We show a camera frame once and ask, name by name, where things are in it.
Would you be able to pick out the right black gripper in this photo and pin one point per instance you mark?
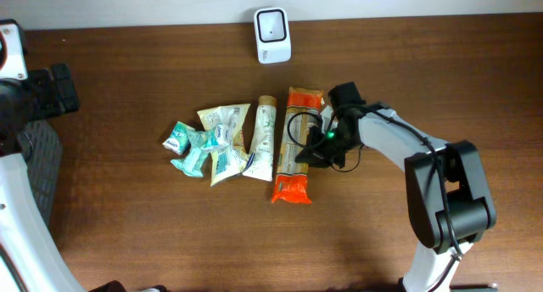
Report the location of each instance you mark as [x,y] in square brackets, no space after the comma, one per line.
[316,158]

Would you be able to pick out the orange spaghetti pasta pack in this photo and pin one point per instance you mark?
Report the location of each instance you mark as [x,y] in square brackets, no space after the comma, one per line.
[302,112]

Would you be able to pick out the white cosmetic tube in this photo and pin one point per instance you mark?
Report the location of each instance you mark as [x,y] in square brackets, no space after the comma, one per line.
[261,157]

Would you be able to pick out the cream snack bag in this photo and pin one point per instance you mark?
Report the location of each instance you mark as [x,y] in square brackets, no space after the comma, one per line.
[231,160]

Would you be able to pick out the small white teal packet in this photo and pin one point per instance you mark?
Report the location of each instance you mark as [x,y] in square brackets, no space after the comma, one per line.
[218,137]

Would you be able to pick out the small teal tissue pack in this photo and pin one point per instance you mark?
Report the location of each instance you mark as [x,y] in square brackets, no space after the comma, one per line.
[178,140]

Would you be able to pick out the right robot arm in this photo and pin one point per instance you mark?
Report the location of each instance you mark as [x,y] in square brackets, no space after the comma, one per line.
[448,196]

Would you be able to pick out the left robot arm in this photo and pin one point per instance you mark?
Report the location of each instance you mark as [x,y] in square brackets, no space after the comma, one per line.
[30,260]

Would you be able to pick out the white barcode scanner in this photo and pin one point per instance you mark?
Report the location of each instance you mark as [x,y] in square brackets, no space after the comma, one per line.
[272,35]

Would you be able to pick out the grey plastic mesh basket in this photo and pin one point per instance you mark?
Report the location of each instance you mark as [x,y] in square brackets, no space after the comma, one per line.
[42,151]

